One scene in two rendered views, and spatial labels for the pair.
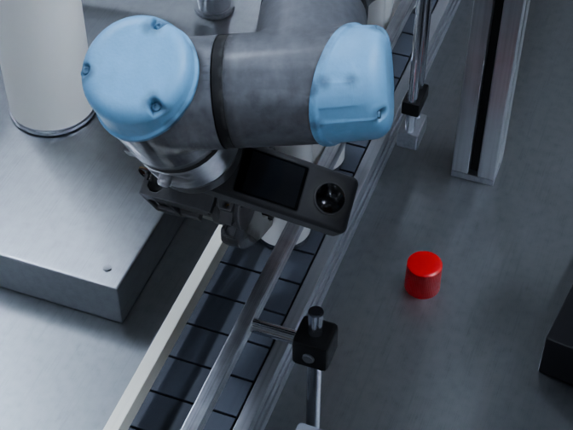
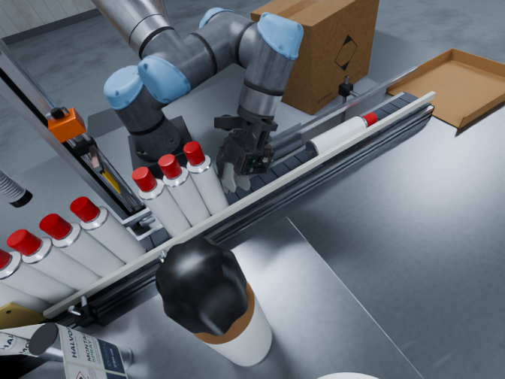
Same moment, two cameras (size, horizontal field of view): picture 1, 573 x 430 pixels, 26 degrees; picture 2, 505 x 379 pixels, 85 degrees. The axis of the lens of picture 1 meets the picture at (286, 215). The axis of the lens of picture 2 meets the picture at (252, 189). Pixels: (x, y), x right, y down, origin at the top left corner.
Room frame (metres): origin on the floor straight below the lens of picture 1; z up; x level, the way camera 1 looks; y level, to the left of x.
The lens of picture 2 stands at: (0.99, 0.39, 1.41)
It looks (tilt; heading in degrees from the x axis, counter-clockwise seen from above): 49 degrees down; 231
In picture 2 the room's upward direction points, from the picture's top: 15 degrees counter-clockwise
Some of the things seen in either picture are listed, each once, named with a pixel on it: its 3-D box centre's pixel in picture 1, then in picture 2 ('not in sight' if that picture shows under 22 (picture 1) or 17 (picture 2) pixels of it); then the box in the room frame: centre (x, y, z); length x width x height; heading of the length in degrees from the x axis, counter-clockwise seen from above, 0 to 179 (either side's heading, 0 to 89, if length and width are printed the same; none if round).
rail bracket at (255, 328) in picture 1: (288, 368); not in sight; (0.61, 0.00, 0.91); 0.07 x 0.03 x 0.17; 70
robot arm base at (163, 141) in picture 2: not in sight; (151, 131); (0.72, -0.35, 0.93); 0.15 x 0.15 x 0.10
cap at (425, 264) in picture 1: (423, 274); not in sight; (0.77, -0.13, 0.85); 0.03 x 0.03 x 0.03
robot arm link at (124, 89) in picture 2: not in sight; (134, 97); (0.71, -0.35, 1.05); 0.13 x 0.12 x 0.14; 175
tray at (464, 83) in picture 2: not in sight; (455, 83); (0.01, 0.30, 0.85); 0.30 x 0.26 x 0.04; 160
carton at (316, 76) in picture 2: not in sight; (314, 46); (0.18, -0.11, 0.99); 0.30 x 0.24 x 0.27; 171
